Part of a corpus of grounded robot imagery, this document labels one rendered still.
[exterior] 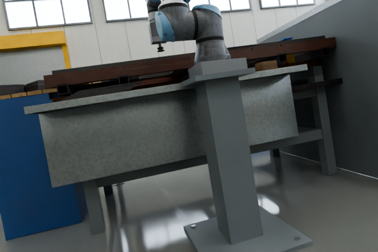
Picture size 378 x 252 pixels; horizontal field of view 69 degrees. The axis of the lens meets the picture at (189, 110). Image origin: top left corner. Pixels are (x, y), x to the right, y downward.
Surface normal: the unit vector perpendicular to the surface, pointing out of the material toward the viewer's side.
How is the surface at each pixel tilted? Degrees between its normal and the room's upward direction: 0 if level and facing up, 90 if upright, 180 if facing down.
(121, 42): 90
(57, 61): 90
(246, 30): 90
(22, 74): 90
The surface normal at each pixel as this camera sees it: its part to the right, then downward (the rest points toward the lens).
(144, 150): 0.21, 0.00
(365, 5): -0.96, 0.17
